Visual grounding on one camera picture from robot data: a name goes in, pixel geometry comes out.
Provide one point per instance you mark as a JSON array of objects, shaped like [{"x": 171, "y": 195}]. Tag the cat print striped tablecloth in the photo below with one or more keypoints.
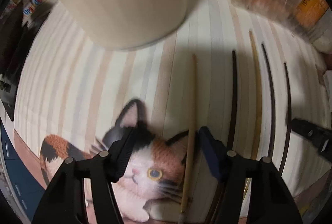
[{"x": 77, "y": 84}]

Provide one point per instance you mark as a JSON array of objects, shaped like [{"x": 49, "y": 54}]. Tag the olive bamboo chopstick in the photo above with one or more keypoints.
[{"x": 258, "y": 97}]

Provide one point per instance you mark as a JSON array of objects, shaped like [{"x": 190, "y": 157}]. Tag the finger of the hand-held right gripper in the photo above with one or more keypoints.
[{"x": 313, "y": 135}]

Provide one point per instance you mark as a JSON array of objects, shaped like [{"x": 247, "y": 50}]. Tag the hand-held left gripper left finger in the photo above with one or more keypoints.
[{"x": 124, "y": 155}]

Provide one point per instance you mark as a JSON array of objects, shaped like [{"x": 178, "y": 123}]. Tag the bamboo chopstick with printed tip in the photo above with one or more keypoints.
[{"x": 191, "y": 110}]

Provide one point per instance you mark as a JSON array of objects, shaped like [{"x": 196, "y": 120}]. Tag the cream ribbed chopstick holder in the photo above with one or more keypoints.
[{"x": 116, "y": 1}]

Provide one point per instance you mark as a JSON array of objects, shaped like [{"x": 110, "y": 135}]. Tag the white sack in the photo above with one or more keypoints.
[{"x": 323, "y": 38}]

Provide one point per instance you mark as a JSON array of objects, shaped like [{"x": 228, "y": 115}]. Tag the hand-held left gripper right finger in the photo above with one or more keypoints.
[{"x": 211, "y": 155}]

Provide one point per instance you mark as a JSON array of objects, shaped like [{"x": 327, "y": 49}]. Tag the black chopstick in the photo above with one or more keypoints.
[
  {"x": 272, "y": 110},
  {"x": 234, "y": 97},
  {"x": 288, "y": 99}
]

